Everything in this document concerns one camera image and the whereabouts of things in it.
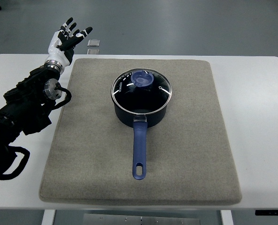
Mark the white right table leg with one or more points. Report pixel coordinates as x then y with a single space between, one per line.
226 217

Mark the upper floor socket plate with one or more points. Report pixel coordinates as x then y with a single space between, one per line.
93 43

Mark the white left table leg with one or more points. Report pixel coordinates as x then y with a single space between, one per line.
48 217

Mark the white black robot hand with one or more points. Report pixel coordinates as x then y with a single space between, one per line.
61 47

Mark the metal table crossbar plate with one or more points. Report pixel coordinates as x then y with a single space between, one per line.
103 219

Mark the beige fabric mat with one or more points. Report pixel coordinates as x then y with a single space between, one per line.
97 158

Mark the black table control panel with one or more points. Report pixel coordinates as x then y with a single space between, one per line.
266 212

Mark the lower floor socket plate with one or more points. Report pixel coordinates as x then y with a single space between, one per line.
94 51

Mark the dark blue saucepan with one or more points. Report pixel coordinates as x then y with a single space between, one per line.
140 124

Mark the white table leg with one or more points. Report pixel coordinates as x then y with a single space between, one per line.
226 217
48 217

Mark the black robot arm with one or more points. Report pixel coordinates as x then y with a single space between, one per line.
27 110

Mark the floor socket plate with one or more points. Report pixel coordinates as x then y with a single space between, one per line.
93 43
94 51

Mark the glass lid blue knob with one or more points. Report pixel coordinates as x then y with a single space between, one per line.
141 91

